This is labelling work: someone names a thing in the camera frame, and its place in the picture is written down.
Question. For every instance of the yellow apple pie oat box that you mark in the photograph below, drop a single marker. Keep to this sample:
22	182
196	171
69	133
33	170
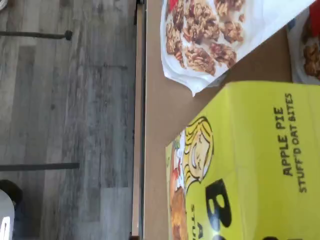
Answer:
250	162

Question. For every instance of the black horizontal shelf beam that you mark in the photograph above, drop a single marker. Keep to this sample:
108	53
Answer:
142	125

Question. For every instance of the wooden shelf board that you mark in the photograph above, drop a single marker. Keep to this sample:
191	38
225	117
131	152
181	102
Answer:
155	100

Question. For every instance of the red label granola bag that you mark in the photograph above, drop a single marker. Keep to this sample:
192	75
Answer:
310	55
200	25

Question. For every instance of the black stand leg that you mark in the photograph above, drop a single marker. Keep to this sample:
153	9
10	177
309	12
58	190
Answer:
37	167
37	34

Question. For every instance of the black white floor object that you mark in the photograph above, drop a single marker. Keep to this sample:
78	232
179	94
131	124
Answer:
7	212

